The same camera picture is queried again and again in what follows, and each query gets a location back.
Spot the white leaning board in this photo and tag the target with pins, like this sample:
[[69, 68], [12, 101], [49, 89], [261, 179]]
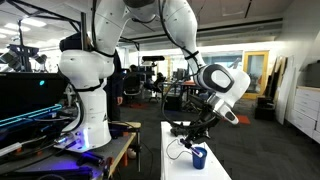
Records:
[[285, 93]]

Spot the grey box on cabinet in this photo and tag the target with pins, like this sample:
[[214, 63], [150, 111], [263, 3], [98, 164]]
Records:
[[314, 75]]

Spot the white power strip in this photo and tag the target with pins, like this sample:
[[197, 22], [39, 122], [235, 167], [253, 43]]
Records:
[[10, 149]]

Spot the large black monitor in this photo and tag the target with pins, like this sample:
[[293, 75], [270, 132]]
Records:
[[26, 93]]

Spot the robot mounting table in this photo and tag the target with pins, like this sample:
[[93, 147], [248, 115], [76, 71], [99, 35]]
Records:
[[123, 146]]

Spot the person in dark clothes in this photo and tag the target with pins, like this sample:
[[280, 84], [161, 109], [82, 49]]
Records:
[[115, 80]]

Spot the purple and white marker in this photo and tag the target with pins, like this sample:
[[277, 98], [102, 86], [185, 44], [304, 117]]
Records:
[[188, 145]]

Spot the black camera on stand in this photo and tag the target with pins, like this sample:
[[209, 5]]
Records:
[[153, 58]]

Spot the white drawer cabinet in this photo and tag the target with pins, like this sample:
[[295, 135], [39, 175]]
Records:
[[305, 110]]

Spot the cyan lit metal bar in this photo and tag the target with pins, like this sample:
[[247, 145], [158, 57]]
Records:
[[33, 115]]

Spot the brown wooden boards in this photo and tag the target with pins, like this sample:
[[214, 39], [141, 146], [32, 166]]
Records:
[[273, 80]]

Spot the black box on floor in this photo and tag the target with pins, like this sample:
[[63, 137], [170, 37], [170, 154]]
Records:
[[265, 111]]

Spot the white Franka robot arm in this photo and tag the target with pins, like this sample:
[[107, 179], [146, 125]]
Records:
[[86, 70]]

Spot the black bin under table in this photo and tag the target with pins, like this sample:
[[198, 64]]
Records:
[[171, 102]]

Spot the black stereo camera on table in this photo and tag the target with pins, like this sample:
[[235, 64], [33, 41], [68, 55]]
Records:
[[176, 130]]

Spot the blue plastic cup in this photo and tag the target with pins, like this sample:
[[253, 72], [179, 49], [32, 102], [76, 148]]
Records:
[[199, 161]]

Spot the black aluminium frame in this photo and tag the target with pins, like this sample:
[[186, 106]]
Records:
[[83, 30]]

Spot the yellow framed glass door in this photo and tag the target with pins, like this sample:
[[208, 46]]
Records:
[[242, 73]]

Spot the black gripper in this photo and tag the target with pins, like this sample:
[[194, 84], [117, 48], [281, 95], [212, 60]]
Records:
[[205, 121]]

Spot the black light stand rig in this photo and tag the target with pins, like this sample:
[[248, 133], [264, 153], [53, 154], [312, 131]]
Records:
[[21, 53]]

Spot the orange floor mat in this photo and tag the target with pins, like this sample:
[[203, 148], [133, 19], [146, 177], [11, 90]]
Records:
[[245, 119]]

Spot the black office chair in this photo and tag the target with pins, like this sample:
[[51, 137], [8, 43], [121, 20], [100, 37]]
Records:
[[132, 85], [156, 85]]

